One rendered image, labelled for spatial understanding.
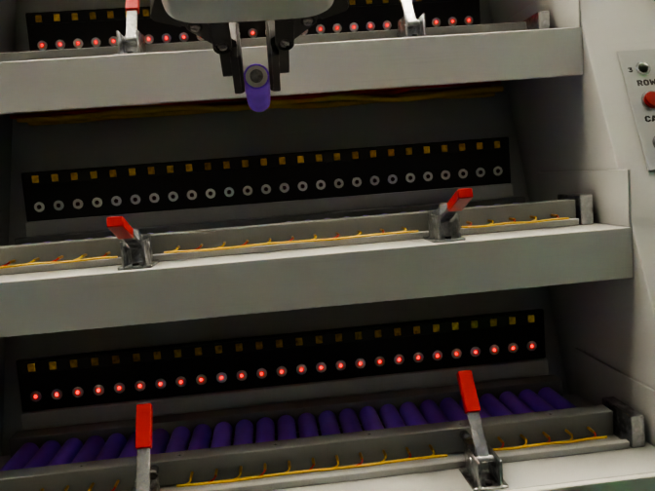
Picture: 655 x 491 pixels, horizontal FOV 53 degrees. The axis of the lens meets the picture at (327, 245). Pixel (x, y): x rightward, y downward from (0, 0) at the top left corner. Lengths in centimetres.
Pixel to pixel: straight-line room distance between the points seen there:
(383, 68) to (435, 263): 19
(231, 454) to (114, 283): 17
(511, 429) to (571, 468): 6
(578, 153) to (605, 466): 30
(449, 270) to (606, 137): 20
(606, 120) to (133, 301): 45
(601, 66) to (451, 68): 14
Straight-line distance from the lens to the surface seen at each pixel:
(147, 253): 57
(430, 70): 64
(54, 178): 77
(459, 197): 52
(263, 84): 47
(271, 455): 59
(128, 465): 60
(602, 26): 71
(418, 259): 56
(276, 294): 55
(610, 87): 68
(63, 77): 65
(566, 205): 66
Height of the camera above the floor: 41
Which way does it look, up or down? 16 degrees up
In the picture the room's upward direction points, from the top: 6 degrees counter-clockwise
